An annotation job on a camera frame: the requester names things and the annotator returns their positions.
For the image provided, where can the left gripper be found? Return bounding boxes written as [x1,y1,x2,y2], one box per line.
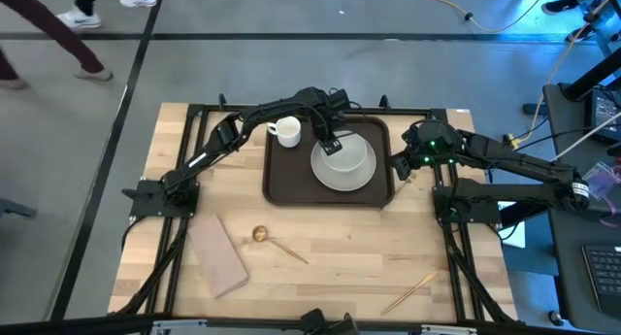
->
[310,106,343,156]

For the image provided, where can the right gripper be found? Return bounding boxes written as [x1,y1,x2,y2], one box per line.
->
[390,149,424,182]

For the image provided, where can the white plate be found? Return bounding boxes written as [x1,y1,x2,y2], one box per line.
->
[310,129,377,192]

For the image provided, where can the white mug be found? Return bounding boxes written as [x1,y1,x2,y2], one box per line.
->
[266,115,302,149]

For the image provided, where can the dark brown tray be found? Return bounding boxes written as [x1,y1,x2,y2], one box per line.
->
[261,115,395,209]

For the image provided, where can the gold spoon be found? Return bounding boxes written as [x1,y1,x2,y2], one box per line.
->
[251,224,310,265]

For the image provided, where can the beige napkin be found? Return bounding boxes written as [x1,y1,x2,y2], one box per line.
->
[187,213,249,299]

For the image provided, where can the white paper sheet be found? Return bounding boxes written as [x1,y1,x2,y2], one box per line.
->
[499,213,528,250]

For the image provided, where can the black side desk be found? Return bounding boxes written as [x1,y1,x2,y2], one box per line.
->
[547,203,621,334]
[542,82,621,215]

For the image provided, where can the black bulky object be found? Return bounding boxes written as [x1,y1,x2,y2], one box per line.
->
[299,307,361,335]

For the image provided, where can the black tablet device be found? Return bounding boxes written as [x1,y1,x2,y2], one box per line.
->
[589,87,621,143]

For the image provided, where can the black pole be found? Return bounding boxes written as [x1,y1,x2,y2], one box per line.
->
[562,47,621,102]

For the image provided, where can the person's foot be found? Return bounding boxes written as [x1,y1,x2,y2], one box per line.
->
[565,24,599,44]
[540,0,583,17]

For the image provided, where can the black keyboard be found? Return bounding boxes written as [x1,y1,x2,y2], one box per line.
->
[581,245,621,318]

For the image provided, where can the person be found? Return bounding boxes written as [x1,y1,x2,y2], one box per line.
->
[0,0,115,91]
[55,0,159,31]

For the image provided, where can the black crossbeam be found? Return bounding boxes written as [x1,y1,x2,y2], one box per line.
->
[0,314,621,335]

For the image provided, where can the grey chair leg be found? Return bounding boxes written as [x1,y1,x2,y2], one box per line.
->
[0,197,39,220]

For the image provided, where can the black aluminium table frame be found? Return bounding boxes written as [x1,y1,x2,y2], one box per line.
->
[109,92,519,326]

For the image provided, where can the silver bracket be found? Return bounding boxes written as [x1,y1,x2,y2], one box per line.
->
[420,323,479,335]
[150,318,209,335]

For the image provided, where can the yellow floor cable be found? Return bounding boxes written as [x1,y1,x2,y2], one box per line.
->
[397,0,554,35]

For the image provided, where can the black floor cable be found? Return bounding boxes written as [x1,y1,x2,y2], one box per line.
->
[513,124,599,151]

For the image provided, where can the beige cable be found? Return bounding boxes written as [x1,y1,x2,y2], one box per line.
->
[527,0,621,140]

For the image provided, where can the white cable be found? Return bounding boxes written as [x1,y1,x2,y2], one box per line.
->
[552,114,621,161]

